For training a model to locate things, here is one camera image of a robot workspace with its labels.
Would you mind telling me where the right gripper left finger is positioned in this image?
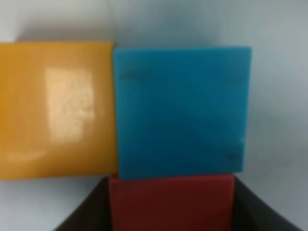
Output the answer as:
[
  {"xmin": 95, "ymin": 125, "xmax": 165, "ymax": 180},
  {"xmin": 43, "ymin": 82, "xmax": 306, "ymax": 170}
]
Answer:
[{"xmin": 56, "ymin": 177, "xmax": 112, "ymax": 231}]

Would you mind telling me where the orange cube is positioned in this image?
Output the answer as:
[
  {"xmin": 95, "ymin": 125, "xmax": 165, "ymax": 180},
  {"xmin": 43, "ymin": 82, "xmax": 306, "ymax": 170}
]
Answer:
[{"xmin": 0, "ymin": 41, "xmax": 118, "ymax": 180}]

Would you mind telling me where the blue cube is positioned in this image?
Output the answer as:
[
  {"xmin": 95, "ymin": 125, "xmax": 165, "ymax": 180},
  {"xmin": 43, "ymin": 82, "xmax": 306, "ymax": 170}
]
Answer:
[{"xmin": 113, "ymin": 47, "xmax": 252, "ymax": 180}]

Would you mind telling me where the red cube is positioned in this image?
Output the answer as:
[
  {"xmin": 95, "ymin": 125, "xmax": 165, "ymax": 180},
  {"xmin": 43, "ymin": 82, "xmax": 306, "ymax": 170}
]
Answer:
[{"xmin": 109, "ymin": 174, "xmax": 234, "ymax": 231}]

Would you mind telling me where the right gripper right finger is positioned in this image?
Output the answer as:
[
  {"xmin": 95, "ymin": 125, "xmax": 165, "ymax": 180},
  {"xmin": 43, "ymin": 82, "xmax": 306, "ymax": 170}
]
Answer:
[{"xmin": 232, "ymin": 177, "xmax": 300, "ymax": 231}]

